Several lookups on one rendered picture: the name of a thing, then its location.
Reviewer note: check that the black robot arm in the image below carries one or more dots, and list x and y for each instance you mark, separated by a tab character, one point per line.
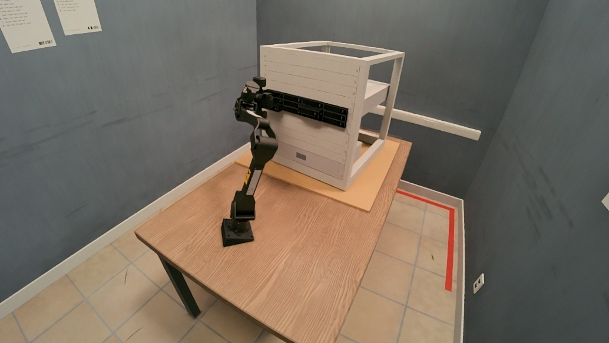
262	148

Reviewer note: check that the white equipment rack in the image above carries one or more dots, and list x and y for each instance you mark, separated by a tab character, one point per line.
314	148

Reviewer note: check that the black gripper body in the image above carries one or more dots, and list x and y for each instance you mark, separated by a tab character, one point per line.
261	81

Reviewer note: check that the tan flat board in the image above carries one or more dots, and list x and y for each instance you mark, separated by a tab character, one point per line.
360	194

